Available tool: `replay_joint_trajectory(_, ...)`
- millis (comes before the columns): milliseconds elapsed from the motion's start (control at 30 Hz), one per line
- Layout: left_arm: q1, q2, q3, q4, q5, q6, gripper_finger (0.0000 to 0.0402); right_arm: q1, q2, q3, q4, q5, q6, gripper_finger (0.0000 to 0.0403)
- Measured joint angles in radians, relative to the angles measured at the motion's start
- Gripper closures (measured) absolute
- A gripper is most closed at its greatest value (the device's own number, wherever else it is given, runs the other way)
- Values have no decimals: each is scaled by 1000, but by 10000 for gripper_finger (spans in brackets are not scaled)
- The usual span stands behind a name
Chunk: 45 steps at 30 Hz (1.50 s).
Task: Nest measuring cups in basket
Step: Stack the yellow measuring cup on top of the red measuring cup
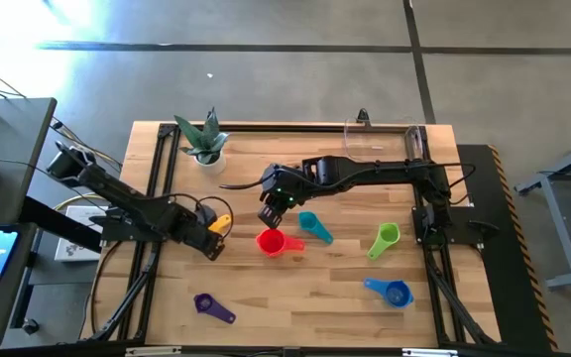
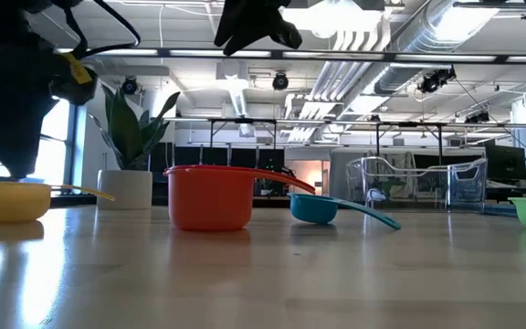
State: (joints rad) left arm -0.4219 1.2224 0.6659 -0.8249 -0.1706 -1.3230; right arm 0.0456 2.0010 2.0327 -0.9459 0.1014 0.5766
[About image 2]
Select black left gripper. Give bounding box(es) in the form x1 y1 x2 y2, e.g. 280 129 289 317
0 43 100 180

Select yellow measuring cup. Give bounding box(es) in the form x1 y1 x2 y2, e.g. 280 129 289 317
0 181 116 224

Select teal measuring cup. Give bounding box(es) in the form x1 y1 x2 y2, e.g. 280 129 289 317
288 191 403 231

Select large red measuring cup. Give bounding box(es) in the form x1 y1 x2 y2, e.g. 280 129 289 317
163 164 317 232

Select clear plastic basket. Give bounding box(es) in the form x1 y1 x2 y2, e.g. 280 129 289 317
345 155 489 214

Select black ceiling spotlight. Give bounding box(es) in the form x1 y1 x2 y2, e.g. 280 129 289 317
121 76 139 96
271 71 290 91

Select white ceiling light fixture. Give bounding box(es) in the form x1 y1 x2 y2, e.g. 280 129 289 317
280 0 392 51

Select long overhead light bar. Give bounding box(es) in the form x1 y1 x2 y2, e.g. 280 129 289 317
55 47 526 64

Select green snake plant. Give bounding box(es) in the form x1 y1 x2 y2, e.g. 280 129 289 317
88 84 182 173

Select white plant pot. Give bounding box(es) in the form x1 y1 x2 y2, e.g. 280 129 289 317
97 169 153 211

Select black partition panels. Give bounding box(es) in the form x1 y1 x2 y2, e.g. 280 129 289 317
151 142 287 196

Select black track light cluster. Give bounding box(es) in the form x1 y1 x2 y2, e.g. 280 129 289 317
463 111 491 124
416 66 458 95

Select black monitor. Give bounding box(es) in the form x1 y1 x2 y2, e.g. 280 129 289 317
485 144 526 182

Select blue flat mat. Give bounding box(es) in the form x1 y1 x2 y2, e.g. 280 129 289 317
482 203 526 218

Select yellow cable tag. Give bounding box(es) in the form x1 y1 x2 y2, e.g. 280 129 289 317
61 52 93 86

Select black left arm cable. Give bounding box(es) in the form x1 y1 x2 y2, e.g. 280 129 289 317
50 0 142 59

